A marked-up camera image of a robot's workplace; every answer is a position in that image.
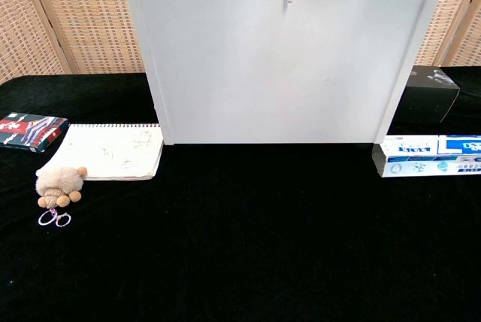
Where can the white cabinet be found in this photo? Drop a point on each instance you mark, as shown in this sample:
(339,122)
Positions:
(278,66)

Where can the black velvet tablecloth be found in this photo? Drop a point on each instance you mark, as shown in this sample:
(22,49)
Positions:
(233,243)

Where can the white spiral notebook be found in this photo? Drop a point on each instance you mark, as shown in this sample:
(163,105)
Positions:
(112,152)

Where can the blue white toothpaste box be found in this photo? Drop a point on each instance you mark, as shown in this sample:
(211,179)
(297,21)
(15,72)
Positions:
(424,156)

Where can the black cardboard box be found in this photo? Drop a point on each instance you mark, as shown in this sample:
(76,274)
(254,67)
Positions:
(428,96)

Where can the woven rattan folding screen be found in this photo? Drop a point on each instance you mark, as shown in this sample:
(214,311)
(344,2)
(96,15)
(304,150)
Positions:
(451,17)
(90,17)

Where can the black red card box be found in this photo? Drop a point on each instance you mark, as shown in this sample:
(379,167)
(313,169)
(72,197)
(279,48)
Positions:
(32,132)

